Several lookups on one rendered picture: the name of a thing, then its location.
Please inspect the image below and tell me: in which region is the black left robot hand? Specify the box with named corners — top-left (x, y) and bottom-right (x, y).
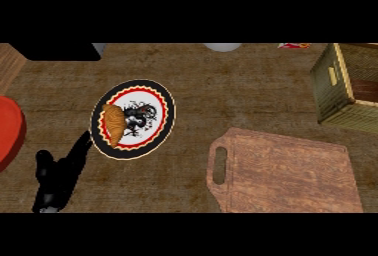
top-left (31, 129), bottom-right (94, 214)

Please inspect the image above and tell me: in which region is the brown wooden cutting board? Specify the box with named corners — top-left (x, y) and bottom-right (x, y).
top-left (205, 126), bottom-right (364, 214)

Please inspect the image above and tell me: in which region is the olive green wicker basket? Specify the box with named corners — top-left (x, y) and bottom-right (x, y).
top-left (308, 43), bottom-right (378, 135)

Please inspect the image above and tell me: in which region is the red round object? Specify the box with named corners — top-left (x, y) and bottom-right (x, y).
top-left (0, 95), bottom-right (28, 174)

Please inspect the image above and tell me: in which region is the brown croissant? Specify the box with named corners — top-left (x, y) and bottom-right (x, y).
top-left (100, 103), bottom-right (128, 149)

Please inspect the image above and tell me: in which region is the black rimmed patterned plate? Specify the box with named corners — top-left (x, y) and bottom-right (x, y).
top-left (88, 78), bottom-right (177, 161)

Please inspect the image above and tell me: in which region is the black appliance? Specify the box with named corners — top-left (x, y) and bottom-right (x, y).
top-left (7, 43), bottom-right (103, 62)

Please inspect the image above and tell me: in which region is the pale grey round object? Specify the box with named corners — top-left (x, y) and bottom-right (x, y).
top-left (202, 43), bottom-right (243, 53)

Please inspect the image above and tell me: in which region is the red and white packet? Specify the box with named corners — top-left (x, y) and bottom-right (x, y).
top-left (276, 43), bottom-right (313, 50)

